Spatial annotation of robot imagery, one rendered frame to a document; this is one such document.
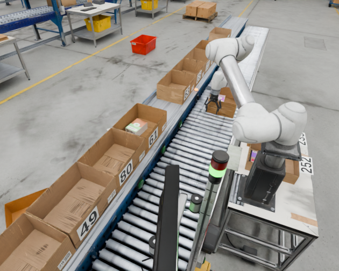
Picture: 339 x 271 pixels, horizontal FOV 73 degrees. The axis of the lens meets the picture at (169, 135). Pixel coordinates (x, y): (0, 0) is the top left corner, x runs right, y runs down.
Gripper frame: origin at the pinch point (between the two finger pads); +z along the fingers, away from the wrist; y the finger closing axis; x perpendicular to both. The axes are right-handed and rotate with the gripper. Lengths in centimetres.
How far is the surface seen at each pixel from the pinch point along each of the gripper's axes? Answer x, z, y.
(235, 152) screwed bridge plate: -38, 10, 34
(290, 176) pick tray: -54, 3, 77
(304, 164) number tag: -40, 0, 86
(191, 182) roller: -85, 11, 10
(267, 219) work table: -93, 11, 66
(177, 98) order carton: -7.7, -9.5, -34.4
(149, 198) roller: -112, 11, -13
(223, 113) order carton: 11.7, 6.8, 10.3
